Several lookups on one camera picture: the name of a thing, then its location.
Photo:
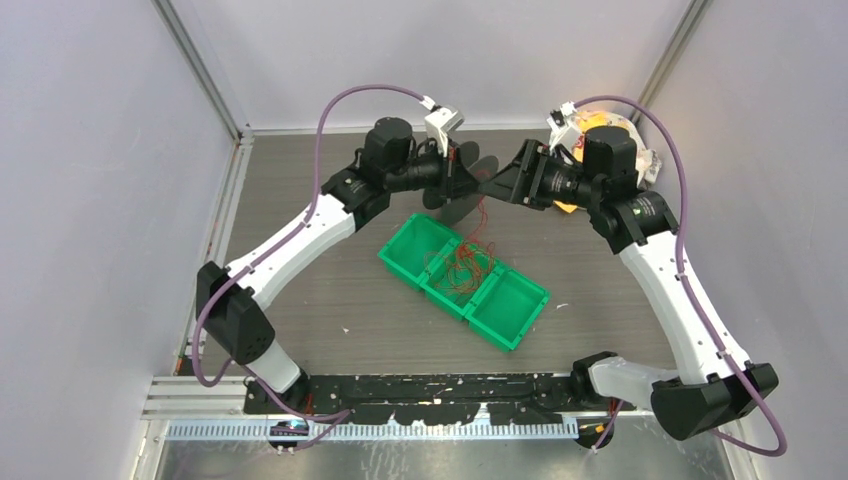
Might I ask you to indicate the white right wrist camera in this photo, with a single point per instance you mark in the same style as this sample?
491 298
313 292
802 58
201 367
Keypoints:
564 132

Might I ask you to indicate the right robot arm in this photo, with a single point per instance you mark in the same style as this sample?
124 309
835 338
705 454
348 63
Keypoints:
713 382

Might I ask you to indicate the green plastic bin right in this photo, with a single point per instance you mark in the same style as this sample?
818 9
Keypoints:
504 309

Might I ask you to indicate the black cable spool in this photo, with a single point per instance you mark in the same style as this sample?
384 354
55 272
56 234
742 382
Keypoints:
450 214

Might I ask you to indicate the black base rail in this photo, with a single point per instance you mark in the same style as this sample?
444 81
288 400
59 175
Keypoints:
441 399

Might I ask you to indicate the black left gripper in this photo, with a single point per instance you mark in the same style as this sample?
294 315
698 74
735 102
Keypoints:
454 177

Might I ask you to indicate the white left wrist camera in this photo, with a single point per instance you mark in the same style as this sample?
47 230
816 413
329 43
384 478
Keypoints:
440 122

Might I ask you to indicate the slotted aluminium cable duct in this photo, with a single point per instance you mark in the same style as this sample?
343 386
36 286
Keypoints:
300 431

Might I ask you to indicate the crumpled yellow patterned cloth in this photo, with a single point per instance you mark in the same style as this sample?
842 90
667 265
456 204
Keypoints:
610 159

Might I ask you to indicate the green plastic bin left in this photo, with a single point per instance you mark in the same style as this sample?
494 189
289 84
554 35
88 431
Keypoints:
408 254

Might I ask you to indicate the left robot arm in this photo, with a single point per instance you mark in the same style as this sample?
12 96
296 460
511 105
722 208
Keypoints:
232 299

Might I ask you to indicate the green plastic bin middle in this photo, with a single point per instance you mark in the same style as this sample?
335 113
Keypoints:
458 273

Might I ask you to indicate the green plastic bin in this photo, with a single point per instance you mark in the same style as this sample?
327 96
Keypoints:
408 254
504 309
458 273

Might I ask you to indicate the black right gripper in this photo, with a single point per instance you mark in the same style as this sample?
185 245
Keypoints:
513 184

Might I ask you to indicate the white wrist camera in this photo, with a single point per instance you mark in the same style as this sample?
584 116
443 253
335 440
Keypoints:
440 122
564 132

